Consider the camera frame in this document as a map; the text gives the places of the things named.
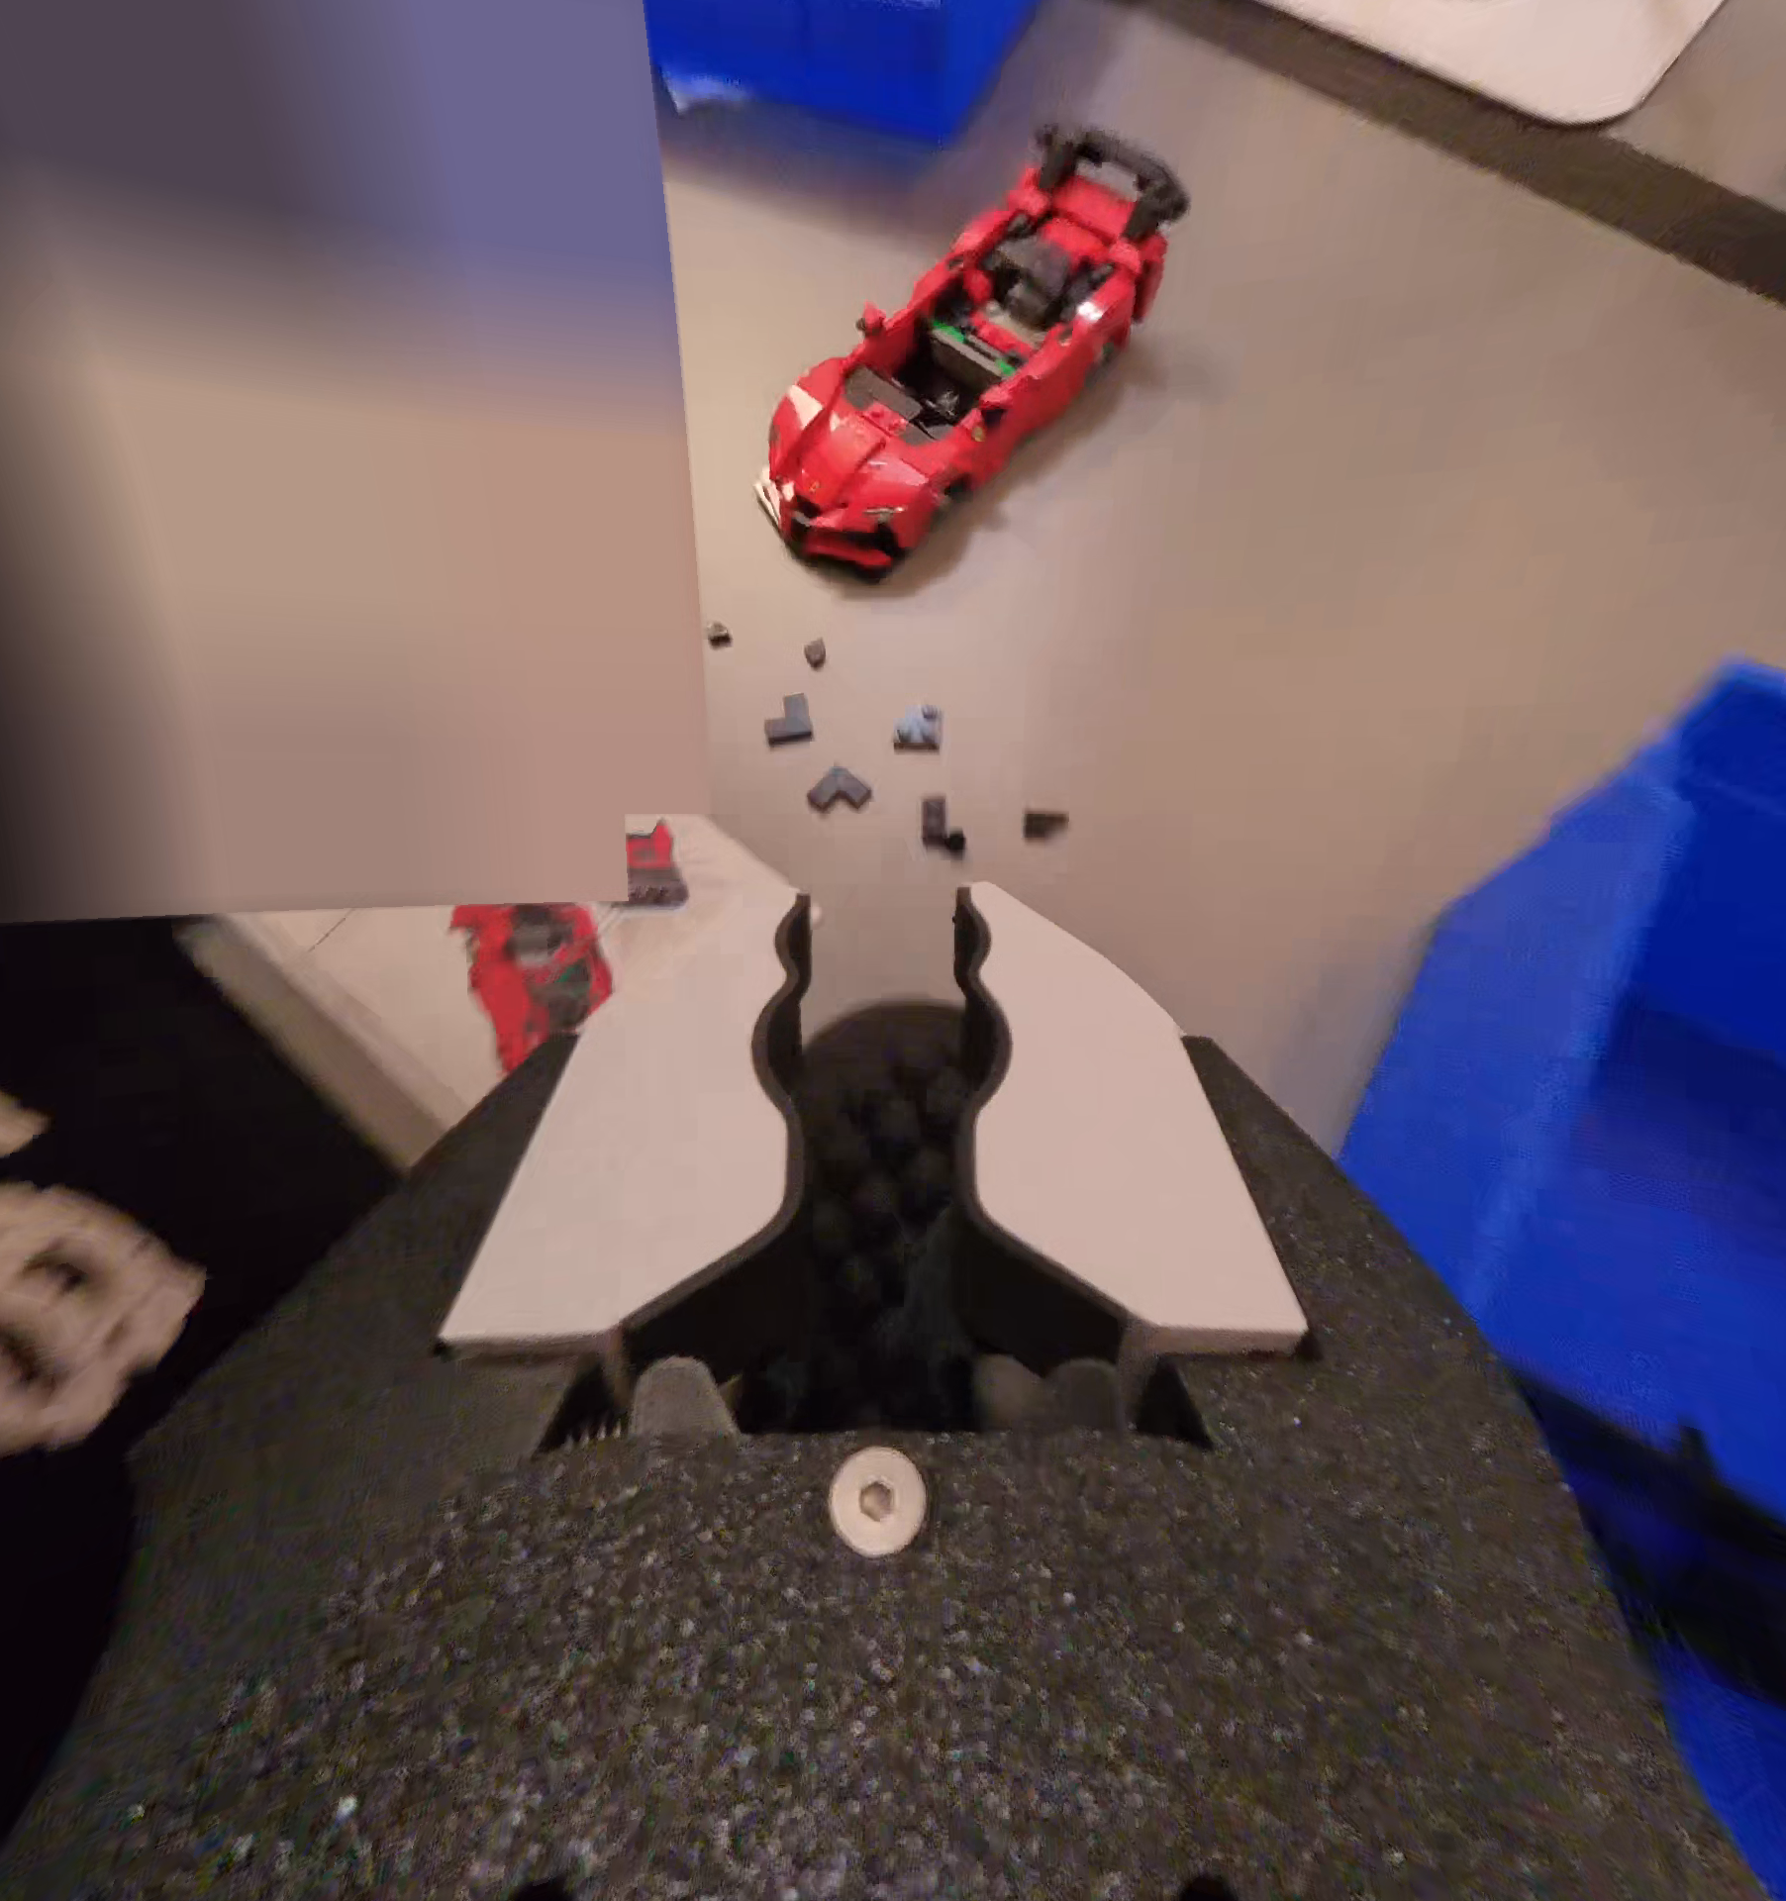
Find blue plastic storage bin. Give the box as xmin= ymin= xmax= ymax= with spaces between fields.
xmin=642 ymin=0 xmax=1042 ymax=149
xmin=1340 ymin=660 xmax=1786 ymax=1901

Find black egg-crate foam pad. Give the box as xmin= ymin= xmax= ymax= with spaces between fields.
xmin=795 ymin=1002 xmax=984 ymax=1433

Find cluster of small black lego pieces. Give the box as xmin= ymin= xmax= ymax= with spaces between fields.
xmin=703 ymin=621 xmax=1068 ymax=861

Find red lego sports car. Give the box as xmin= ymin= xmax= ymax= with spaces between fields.
xmin=754 ymin=126 xmax=1192 ymax=585

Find lego instruction booklet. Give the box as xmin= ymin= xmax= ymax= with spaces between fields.
xmin=180 ymin=815 xmax=823 ymax=1176

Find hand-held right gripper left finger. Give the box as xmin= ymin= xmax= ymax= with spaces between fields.
xmin=438 ymin=891 xmax=820 ymax=1391

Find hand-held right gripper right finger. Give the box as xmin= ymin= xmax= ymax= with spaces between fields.
xmin=950 ymin=882 xmax=1311 ymax=1359

